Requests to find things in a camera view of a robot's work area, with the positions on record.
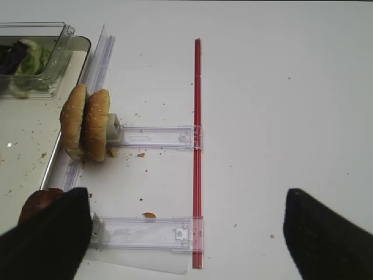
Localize clear plastic salad container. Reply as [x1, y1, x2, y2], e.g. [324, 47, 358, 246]
[1, 22, 75, 99]

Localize green lettuce leaves in container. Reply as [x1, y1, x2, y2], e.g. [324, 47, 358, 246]
[9, 38, 52, 98]

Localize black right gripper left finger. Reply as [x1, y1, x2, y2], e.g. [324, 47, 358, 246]
[1, 188, 92, 279]

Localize sesame bun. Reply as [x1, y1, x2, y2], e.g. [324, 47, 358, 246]
[81, 89, 110, 162]
[59, 84, 87, 160]

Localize clear pusher track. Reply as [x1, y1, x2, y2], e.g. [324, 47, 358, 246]
[90, 217, 204, 253]
[118, 125, 202, 150]

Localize brown meat patty stack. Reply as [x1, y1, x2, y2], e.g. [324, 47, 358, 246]
[17, 188, 64, 225]

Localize red rail right side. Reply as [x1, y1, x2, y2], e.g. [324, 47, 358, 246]
[192, 38, 203, 269]

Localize white pusher block patty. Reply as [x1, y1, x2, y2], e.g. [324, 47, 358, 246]
[90, 212, 104, 243]

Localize purple cabbage shreds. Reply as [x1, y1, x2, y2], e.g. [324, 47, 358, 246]
[0, 40, 28, 75]

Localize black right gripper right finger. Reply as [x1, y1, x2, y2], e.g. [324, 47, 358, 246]
[283, 188, 372, 279]

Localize white pusher block bun right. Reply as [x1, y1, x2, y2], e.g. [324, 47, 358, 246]
[106, 114, 123, 143]

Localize clear pusher track lower right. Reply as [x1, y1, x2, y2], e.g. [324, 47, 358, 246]
[90, 217, 204, 253]

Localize sesame bun top inner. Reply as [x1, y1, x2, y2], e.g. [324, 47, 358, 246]
[81, 89, 110, 162]

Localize white metal tray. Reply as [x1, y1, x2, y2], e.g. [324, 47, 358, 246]
[0, 35, 92, 199]

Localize clear pusher track upper right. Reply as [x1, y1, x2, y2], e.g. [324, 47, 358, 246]
[118, 125, 202, 150]

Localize sesame bun top outer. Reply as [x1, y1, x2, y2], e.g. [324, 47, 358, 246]
[59, 84, 87, 160]

